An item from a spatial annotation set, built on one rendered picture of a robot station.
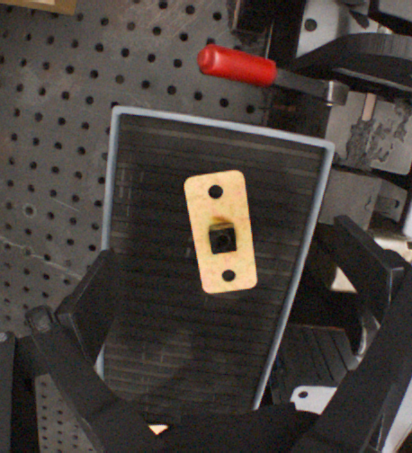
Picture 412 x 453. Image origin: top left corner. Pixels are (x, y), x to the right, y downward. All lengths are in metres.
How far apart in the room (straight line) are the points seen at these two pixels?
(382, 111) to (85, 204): 0.59
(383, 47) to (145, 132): 0.15
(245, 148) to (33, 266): 0.70
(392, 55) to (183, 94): 0.50
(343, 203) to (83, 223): 0.57
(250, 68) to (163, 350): 0.21
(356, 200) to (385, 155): 0.05
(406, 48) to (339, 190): 0.14
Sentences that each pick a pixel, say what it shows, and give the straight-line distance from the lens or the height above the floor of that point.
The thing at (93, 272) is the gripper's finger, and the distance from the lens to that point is 0.19.
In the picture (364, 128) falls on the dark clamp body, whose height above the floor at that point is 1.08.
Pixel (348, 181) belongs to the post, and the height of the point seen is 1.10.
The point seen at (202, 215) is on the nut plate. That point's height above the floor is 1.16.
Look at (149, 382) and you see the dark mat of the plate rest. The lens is 0.32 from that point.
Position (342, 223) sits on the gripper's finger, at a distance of 0.20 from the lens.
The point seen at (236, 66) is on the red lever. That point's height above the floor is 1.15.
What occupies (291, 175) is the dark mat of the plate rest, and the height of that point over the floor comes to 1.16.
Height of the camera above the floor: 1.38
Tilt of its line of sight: 70 degrees down
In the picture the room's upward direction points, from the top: 177 degrees counter-clockwise
